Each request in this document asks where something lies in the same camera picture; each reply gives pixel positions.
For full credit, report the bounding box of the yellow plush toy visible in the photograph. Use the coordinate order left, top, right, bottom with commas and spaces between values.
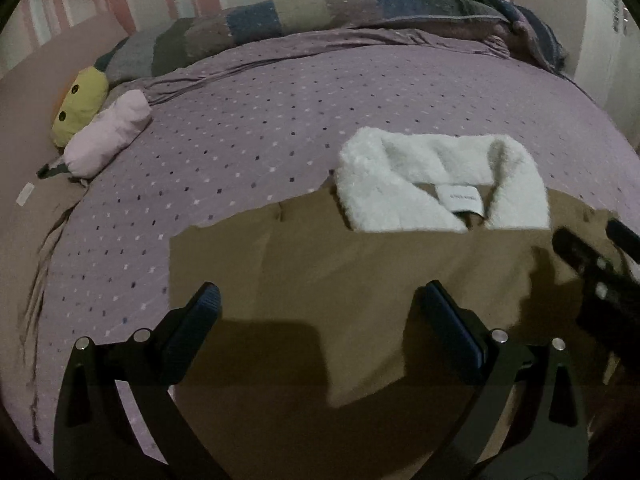
51, 66, 110, 147

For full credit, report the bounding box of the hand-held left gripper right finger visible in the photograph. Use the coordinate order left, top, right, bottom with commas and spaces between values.
410, 280, 591, 480

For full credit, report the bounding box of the purple dotted bedspread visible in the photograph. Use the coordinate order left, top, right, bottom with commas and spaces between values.
10, 27, 640, 466

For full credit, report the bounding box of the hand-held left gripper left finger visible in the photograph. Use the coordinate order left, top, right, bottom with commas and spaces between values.
52, 281, 223, 480

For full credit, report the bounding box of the pink padded headboard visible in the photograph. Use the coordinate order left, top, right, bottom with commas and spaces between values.
0, 12, 136, 176

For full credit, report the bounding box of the white wardrobe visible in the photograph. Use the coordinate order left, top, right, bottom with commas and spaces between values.
570, 0, 640, 126

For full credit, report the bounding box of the brown coat with fleece collar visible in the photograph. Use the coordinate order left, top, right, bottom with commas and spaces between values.
169, 127, 640, 480

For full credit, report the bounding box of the patchwork quilt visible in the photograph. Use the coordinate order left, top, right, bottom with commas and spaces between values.
95, 0, 568, 88

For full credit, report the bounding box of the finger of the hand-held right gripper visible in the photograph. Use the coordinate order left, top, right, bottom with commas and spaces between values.
606, 219, 640, 263
552, 226, 615, 275

